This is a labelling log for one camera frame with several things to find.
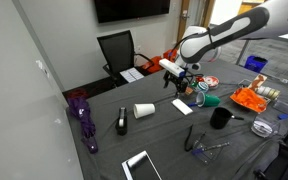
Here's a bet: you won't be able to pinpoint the blue oval object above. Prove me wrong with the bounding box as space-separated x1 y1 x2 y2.
278 114 288 120

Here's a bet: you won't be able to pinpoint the black office chair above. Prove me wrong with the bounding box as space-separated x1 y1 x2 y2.
97 30 154 87

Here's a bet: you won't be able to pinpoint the purple folded umbrella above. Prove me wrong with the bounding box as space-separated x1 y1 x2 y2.
68 97 98 154

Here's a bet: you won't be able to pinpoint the red white round lid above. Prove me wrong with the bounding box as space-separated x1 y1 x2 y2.
204 76 219 88

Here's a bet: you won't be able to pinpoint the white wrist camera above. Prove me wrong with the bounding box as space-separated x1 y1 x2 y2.
159 59 185 77

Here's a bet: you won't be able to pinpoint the blue recycling bin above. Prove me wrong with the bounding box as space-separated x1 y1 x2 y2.
244 56 268 73

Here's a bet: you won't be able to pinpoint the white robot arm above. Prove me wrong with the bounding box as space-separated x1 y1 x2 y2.
163 0 288 95

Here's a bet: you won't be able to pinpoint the orange bag on floor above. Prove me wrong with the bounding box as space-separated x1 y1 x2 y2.
142 49 177 73

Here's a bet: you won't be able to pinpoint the black tablet white frame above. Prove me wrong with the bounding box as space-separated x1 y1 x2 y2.
122 151 162 180

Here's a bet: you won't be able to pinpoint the white rectangular eraser block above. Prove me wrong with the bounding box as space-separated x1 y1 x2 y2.
172 99 193 115

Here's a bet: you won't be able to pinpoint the orange chip bag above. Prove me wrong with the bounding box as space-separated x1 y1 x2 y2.
230 88 267 113

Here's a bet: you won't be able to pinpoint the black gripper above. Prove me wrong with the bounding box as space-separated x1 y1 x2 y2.
163 71 188 98

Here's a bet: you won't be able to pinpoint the white papers on chair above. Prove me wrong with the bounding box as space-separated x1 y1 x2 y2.
120 68 144 83

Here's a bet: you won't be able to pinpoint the blue pen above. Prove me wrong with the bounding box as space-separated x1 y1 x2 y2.
188 102 197 107

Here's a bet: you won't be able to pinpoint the black strap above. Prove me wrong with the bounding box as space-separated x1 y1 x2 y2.
183 124 207 153

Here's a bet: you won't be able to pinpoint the green plastic cup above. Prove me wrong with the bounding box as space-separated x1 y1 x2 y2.
196 92 221 107

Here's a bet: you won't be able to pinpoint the blue white swirl lid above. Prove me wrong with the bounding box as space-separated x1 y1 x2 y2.
196 82 209 92

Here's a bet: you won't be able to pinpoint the black white marker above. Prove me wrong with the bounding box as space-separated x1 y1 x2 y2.
231 115 244 120

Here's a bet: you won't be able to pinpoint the white paper cup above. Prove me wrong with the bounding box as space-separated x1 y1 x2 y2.
133 104 155 119

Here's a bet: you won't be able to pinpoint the wall television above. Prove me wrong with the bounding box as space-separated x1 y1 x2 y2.
94 0 170 23

